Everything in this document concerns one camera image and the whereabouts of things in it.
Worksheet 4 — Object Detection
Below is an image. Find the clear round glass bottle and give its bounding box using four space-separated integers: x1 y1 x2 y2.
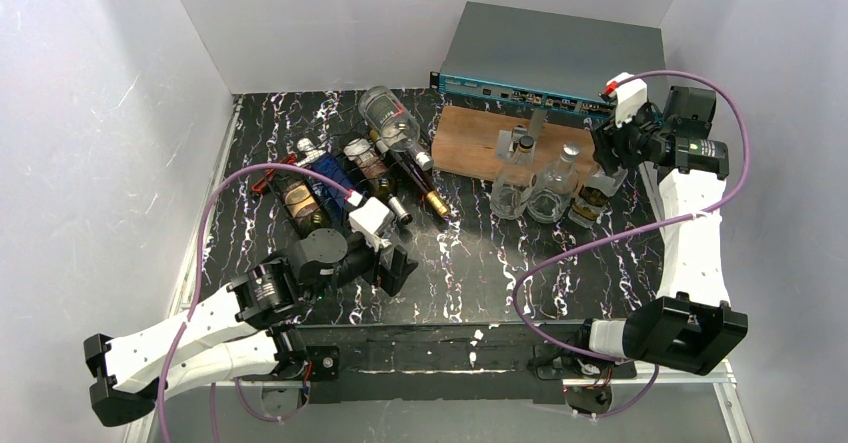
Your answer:
527 143 581 224

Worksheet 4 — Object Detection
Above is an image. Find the clear bottle grey label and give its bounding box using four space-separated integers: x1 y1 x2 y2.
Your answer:
358 86 434 171

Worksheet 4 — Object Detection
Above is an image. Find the clear bottle gold label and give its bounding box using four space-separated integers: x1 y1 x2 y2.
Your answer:
567 163 628 228

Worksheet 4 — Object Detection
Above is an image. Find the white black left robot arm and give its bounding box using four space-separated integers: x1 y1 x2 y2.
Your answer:
83 229 419 427

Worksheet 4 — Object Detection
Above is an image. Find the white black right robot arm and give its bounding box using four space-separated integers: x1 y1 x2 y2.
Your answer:
585 85 748 375

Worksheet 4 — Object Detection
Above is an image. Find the dark bottle brown label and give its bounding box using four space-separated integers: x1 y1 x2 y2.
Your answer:
270 170 332 238

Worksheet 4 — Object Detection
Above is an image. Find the dark bottle gold foil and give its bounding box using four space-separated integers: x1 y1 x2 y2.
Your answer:
373 136 451 217

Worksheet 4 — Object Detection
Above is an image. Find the blue square glass bottle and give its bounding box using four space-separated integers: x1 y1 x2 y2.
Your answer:
297 138 357 227

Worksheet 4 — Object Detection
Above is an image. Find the red black wine rack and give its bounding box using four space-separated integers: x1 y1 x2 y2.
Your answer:
251 153 298 196

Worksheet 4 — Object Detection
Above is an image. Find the wooden board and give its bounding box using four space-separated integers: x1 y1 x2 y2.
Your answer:
431 106 594 182

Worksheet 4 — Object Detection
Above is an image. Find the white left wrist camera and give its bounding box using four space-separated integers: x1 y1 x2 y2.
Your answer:
346 190 394 253

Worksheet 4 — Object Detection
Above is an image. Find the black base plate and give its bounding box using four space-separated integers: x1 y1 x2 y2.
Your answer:
299 322 636 404

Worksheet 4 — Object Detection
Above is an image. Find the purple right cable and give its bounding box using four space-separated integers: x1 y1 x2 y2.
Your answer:
511 70 750 421

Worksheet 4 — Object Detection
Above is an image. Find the purple cable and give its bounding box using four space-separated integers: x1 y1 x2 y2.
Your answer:
511 70 750 421
155 163 366 443

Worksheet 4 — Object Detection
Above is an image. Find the metal bracket with knob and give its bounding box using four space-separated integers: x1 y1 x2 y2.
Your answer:
495 109 548 164

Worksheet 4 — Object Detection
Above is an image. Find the teal network switch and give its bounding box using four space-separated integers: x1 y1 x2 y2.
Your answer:
430 2 665 120

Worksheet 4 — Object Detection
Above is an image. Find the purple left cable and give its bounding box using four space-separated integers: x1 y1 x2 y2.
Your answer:
155 163 366 443

